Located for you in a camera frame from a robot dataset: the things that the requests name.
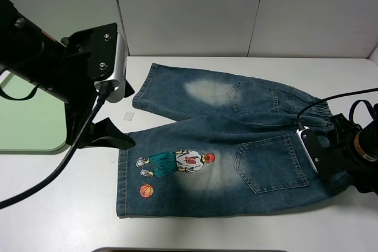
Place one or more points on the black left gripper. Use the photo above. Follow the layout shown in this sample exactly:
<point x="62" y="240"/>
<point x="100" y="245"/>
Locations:
<point x="89" y="57"/>

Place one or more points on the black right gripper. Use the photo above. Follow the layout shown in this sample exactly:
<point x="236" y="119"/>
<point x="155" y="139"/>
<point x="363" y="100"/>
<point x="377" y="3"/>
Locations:
<point x="338" y="157"/>

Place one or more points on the children's blue denim shorts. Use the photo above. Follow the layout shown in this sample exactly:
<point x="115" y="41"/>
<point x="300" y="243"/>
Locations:
<point x="231" y="148"/>

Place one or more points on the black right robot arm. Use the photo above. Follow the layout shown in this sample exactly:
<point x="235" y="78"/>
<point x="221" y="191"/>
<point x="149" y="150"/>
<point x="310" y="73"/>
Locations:
<point x="352" y="149"/>

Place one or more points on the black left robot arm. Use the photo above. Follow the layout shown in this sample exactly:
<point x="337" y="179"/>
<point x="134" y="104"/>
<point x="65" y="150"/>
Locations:
<point x="30" y="53"/>

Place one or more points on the green plastic tray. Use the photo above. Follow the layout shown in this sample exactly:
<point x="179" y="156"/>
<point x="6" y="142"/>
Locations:
<point x="37" y="125"/>

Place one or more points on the clear tape piece upper left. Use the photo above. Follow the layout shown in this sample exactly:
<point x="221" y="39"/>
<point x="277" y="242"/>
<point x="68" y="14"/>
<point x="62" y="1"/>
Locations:
<point x="128" y="116"/>

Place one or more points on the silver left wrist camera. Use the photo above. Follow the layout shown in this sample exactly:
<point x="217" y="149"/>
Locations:
<point x="118" y="76"/>

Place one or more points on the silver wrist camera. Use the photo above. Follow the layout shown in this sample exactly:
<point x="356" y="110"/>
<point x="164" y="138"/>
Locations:
<point x="118" y="76"/>
<point x="312" y="147"/>

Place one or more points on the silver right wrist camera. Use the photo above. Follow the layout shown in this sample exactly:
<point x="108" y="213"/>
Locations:
<point x="312" y="147"/>

